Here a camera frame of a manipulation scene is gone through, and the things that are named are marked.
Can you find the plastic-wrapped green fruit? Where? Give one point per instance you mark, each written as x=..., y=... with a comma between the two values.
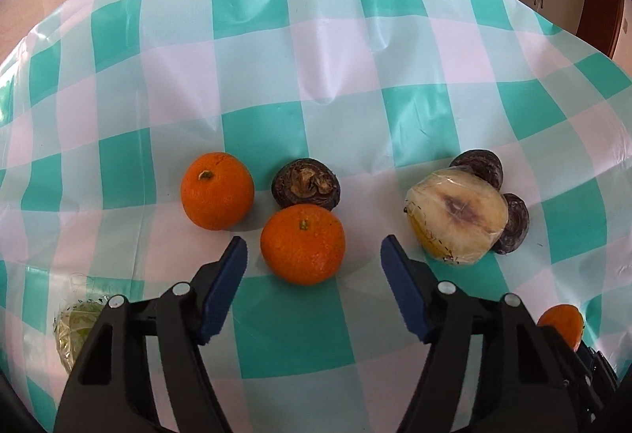
x=74, y=324

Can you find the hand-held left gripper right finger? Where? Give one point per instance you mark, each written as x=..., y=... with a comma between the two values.
x=402, y=285

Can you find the teal white checkered tablecloth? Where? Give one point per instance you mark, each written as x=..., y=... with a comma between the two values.
x=316, y=67

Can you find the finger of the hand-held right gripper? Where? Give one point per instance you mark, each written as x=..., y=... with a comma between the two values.
x=590, y=359

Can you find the orange mandarin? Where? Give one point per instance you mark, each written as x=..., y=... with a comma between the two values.
x=302, y=244
x=563, y=323
x=217, y=191

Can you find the brown wooden door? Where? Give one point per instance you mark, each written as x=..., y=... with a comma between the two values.
x=605, y=3

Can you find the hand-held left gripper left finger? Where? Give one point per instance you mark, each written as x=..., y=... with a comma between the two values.
x=224, y=285

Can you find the plastic-wrapped cut yellow fruit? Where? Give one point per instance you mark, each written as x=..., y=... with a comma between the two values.
x=456, y=215

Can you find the dark brown water chestnut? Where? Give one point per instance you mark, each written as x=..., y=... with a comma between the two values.
x=515, y=224
x=478, y=168
x=306, y=183

